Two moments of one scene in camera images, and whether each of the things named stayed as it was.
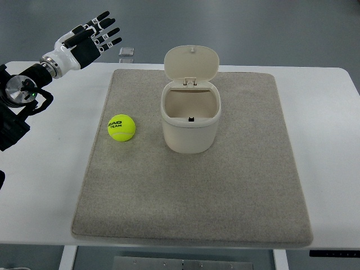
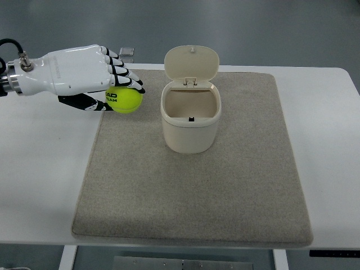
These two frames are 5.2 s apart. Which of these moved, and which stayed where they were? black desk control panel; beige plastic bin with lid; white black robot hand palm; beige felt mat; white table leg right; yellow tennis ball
Moved: yellow tennis ball; white black robot hand palm
Stayed: black desk control panel; white table leg right; beige felt mat; beige plastic bin with lid
